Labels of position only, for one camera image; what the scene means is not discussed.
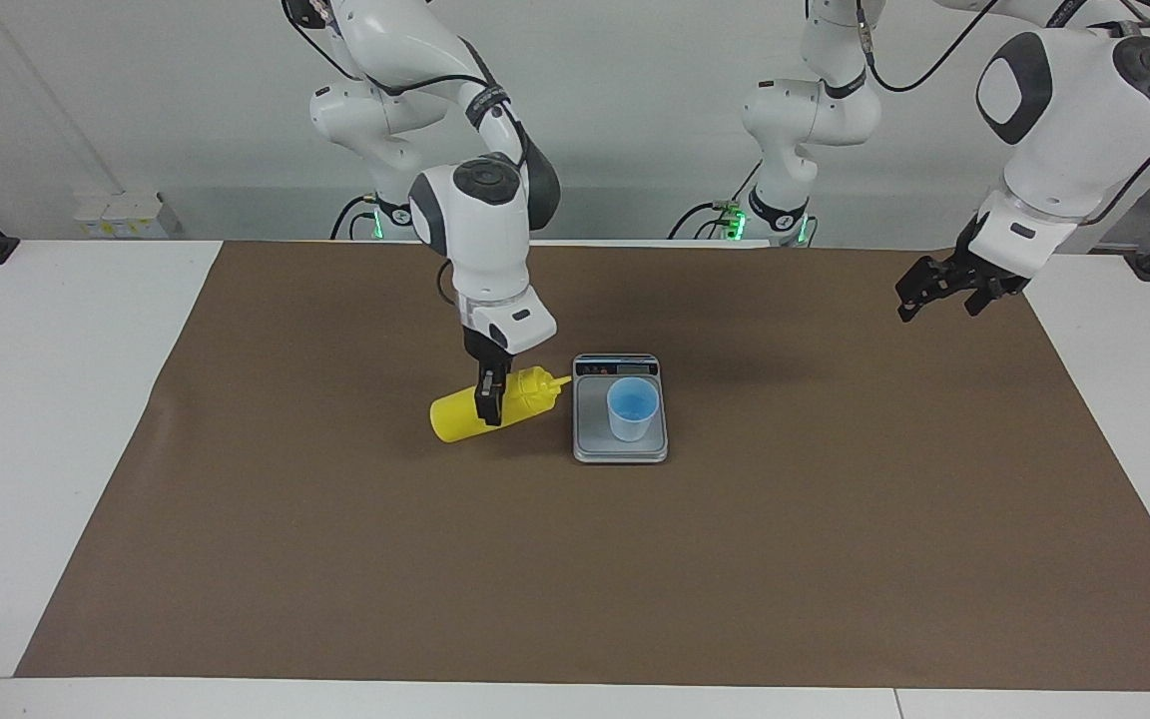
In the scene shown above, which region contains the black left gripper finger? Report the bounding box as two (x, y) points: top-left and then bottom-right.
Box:
(908, 255), (961, 292)
(894, 282), (948, 324)

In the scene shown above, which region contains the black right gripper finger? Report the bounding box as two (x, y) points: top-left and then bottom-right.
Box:
(474, 360), (509, 428)

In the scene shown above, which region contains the yellow squeeze bottle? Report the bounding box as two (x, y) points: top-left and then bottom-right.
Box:
(429, 365), (574, 444)

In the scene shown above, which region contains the light blue plastic cup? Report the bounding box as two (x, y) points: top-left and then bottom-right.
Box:
(606, 377), (661, 443)

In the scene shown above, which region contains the silver digital kitchen scale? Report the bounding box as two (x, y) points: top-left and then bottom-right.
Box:
(572, 353), (670, 465)

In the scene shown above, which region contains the brown table mat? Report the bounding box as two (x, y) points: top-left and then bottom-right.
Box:
(14, 240), (1150, 693)

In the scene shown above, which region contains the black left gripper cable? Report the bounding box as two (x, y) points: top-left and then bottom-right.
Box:
(855, 0), (1150, 229)

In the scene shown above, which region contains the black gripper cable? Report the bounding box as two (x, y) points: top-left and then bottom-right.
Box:
(855, 0), (1150, 229)
(281, 0), (498, 306)

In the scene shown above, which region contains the black right arm base cable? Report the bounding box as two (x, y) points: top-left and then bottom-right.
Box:
(329, 194), (382, 242)

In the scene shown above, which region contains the black arm base cable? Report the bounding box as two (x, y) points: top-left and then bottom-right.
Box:
(667, 160), (762, 242)
(329, 194), (382, 242)

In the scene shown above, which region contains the black left arm base cable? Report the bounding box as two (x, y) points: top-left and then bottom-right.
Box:
(667, 160), (762, 242)

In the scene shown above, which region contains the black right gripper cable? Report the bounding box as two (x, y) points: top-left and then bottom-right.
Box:
(281, 0), (498, 306)

